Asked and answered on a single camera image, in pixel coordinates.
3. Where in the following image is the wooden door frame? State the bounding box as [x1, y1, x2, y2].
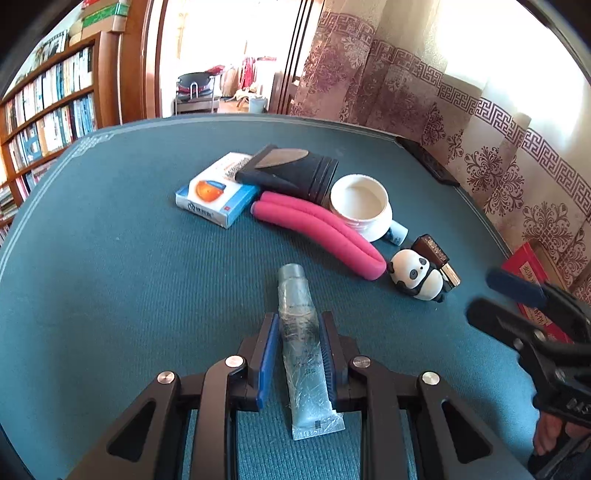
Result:
[99, 0, 168, 125]

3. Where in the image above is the tall wooden bookshelf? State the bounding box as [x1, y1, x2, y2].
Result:
[0, 34, 123, 243]

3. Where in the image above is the black phone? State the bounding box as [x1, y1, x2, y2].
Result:
[397, 137, 460, 186]

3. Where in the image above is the blue orange medicine box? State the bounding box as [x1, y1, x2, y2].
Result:
[175, 152, 262, 229]

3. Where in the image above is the person's right hand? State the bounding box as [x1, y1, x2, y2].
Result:
[534, 411, 591, 457]

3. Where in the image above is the wooden bookshelf with books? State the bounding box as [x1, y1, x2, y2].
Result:
[0, 46, 100, 232]

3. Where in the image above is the black ribbed case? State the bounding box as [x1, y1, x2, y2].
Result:
[235, 144, 339, 206]

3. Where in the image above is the pink foam bendy roller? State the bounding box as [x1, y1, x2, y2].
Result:
[250, 191, 387, 281]

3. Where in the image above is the patterned maroon curtain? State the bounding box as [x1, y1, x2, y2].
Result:
[288, 0, 591, 296]

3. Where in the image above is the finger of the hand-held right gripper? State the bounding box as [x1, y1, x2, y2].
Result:
[486, 268, 573, 310]
[466, 298, 561, 358]

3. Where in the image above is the green flat box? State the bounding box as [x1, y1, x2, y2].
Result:
[83, 4, 131, 29]

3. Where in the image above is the white jar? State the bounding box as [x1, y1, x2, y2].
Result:
[329, 174, 394, 243]

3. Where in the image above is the clear plastic tube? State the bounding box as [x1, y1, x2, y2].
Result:
[277, 264, 346, 441]

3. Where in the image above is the green felt desktop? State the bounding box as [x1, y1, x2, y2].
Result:
[0, 113, 550, 480]

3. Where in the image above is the brown gold lipstick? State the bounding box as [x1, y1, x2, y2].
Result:
[411, 234, 462, 289]

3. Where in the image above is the panda figurine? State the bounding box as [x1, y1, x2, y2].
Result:
[387, 249, 455, 304]

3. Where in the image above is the red cardboard box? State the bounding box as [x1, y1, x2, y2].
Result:
[501, 237, 591, 344]

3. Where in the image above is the black wok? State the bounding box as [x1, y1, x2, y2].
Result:
[178, 73, 216, 96]

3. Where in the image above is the tan cardboard box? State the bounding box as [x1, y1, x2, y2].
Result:
[69, 18, 128, 45]

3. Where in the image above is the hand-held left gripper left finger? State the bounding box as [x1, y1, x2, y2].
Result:
[65, 313, 282, 480]

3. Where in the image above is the metal chair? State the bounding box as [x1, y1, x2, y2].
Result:
[174, 74, 221, 116]

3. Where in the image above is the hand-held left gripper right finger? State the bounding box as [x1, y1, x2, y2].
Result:
[318, 311, 536, 480]

